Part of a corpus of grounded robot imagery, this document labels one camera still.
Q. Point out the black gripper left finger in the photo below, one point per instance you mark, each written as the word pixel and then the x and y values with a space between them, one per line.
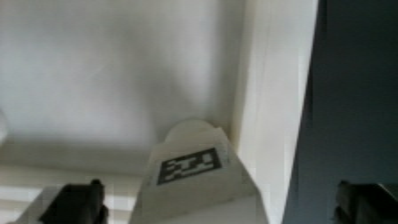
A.
pixel 67 205

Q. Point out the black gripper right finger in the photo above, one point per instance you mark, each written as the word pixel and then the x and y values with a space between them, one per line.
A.
pixel 366 203

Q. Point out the white leg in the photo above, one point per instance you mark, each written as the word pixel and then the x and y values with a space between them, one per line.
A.
pixel 197 189

